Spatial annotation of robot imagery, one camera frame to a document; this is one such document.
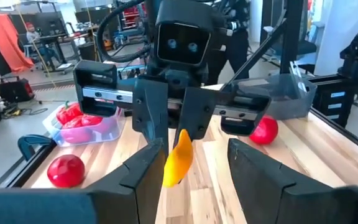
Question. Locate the silver aluminium extrusion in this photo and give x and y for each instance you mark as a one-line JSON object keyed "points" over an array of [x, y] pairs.
{"points": [[297, 77]]}

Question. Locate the black cabinet with labels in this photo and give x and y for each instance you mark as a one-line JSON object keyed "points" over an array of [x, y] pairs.
{"points": [[337, 99]]}

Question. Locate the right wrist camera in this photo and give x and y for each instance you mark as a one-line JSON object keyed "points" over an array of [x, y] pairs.
{"points": [[183, 43]]}

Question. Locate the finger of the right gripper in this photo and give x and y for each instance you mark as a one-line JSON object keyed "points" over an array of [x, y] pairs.
{"points": [[149, 115], [197, 115]]}

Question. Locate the black red equipment case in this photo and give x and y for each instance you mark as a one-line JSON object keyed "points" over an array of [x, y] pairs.
{"points": [[14, 90]]}

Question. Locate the black desk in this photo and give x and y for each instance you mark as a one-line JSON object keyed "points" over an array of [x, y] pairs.
{"points": [[54, 40]]}

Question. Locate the yellow banana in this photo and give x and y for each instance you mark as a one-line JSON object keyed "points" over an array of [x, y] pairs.
{"points": [[179, 161]]}

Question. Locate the orange curtain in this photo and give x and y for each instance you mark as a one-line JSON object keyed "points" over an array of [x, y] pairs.
{"points": [[5, 40]]}

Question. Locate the bar clamp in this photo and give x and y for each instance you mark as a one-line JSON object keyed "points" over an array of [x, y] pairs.
{"points": [[31, 143]]}

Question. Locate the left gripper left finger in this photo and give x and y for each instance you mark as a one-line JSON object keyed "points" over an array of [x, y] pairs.
{"points": [[73, 205]]}

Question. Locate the person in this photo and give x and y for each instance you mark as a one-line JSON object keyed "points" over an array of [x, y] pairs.
{"points": [[34, 35], [232, 56]]}

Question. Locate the gray plastic bin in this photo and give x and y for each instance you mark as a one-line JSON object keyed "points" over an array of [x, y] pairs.
{"points": [[291, 102]]}

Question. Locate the large red apple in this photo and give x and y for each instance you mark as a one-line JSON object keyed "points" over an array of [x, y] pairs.
{"points": [[267, 138]]}

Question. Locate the white curtain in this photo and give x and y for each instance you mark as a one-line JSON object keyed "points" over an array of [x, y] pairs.
{"points": [[343, 31]]}

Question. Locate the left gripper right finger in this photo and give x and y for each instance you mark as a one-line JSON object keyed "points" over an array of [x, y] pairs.
{"points": [[291, 205]]}

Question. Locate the red tool cabinet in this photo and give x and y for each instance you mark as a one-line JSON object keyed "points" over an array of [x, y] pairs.
{"points": [[132, 17]]}

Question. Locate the clear plastic bin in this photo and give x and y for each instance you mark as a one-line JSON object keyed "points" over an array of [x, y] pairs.
{"points": [[110, 133]]}

